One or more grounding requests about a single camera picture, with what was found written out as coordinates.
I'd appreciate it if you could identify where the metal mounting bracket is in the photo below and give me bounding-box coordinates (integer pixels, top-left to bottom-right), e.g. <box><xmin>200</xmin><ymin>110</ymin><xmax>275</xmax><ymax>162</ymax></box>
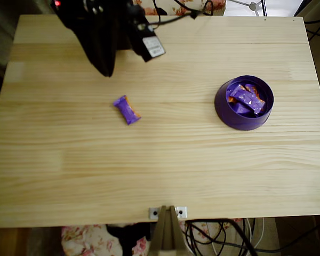
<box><xmin>148</xmin><ymin>206</ymin><xmax>188</xmax><ymax>219</ymax></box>

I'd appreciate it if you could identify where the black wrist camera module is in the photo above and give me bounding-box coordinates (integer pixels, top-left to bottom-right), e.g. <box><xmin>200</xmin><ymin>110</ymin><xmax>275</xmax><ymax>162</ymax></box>
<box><xmin>127</xmin><ymin>5</ymin><xmax>166</xmax><ymax>62</ymax></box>

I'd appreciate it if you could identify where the thin black cable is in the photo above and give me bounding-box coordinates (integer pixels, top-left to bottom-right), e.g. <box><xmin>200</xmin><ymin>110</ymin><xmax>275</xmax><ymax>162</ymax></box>
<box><xmin>185</xmin><ymin>220</ymin><xmax>320</xmax><ymax>254</ymax></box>
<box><xmin>303</xmin><ymin>15</ymin><xmax>320</xmax><ymax>46</ymax></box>

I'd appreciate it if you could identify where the thick black cable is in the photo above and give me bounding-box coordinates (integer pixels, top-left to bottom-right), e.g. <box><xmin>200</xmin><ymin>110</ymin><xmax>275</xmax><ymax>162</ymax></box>
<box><xmin>221</xmin><ymin>218</ymin><xmax>260</xmax><ymax>256</ymax></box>

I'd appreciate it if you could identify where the black cloth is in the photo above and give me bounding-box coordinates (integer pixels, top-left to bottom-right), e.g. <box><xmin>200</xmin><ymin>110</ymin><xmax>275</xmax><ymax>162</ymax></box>
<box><xmin>106</xmin><ymin>223</ymin><xmax>153</xmax><ymax>256</ymax></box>

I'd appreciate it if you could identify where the grey metal star base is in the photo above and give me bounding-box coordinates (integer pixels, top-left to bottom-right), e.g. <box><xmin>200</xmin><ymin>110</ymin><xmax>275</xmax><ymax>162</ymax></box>
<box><xmin>228</xmin><ymin>0</ymin><xmax>265</xmax><ymax>11</ymax></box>

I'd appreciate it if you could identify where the purple bowl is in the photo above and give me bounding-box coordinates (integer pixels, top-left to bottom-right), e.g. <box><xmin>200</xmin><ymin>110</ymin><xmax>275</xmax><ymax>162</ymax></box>
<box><xmin>214</xmin><ymin>75</ymin><xmax>275</xmax><ymax>131</ymax></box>

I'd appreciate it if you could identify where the purple orange candy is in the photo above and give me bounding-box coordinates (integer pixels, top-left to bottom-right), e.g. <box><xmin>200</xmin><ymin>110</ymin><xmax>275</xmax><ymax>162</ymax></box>
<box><xmin>244</xmin><ymin>83</ymin><xmax>261</xmax><ymax>100</ymax></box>
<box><xmin>228</xmin><ymin>84</ymin><xmax>266</xmax><ymax>115</ymax></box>
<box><xmin>233</xmin><ymin>102</ymin><xmax>254</xmax><ymax>118</ymax></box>
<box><xmin>113</xmin><ymin>95</ymin><xmax>142</xmax><ymax>126</ymax></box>

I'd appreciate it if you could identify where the floral fabric cushion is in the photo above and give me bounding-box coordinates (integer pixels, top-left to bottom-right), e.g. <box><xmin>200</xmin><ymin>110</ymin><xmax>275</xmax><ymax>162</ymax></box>
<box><xmin>186</xmin><ymin>218</ymin><xmax>243</xmax><ymax>242</ymax></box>
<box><xmin>133</xmin><ymin>0</ymin><xmax>227</xmax><ymax>16</ymax></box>
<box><xmin>61</xmin><ymin>225</ymin><xmax>153</xmax><ymax>256</ymax></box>

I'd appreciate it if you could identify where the olive camera stand post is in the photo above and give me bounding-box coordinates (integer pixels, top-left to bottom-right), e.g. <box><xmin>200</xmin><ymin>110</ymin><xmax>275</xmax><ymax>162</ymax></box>
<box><xmin>148</xmin><ymin>205</ymin><xmax>187</xmax><ymax>256</ymax></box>

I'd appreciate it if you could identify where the white cable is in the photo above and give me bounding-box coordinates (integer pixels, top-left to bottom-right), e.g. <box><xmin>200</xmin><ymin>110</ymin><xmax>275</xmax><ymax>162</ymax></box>
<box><xmin>210</xmin><ymin>218</ymin><xmax>266</xmax><ymax>256</ymax></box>

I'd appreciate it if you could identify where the black camera cable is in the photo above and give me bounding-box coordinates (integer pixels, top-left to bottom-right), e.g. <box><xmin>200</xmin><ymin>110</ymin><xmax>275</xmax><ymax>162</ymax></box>
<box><xmin>149</xmin><ymin>0</ymin><xmax>214</xmax><ymax>27</ymax></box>

